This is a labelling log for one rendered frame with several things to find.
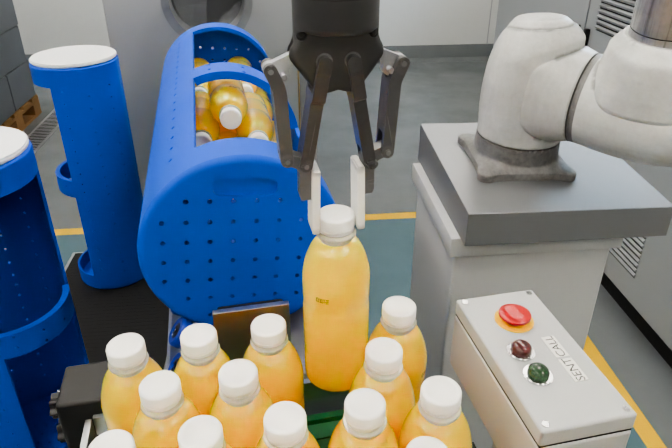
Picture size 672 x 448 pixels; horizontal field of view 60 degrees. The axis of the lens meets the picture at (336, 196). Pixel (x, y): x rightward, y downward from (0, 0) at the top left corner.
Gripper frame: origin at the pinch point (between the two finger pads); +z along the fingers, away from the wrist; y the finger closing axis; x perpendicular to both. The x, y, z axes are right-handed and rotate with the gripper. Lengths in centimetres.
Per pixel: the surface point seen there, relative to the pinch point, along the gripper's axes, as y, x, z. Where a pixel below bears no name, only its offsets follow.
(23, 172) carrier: 53, -77, 28
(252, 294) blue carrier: 8.2, -19.7, 25.6
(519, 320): -19.8, 5.0, 15.4
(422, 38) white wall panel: -201, -505, 107
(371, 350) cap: -2.3, 6.5, 14.9
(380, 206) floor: -73, -217, 128
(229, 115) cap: 8, -52, 9
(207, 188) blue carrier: 12.8, -19.1, 7.3
